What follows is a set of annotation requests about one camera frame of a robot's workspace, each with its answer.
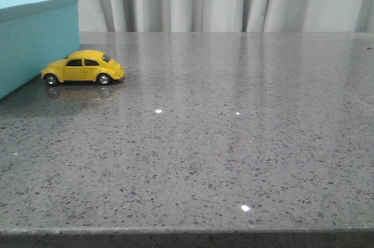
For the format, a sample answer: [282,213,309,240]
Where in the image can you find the yellow toy beetle car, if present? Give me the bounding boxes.
[41,50,125,85]

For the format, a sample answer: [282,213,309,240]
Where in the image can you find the light blue box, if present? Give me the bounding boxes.
[1,0,80,97]

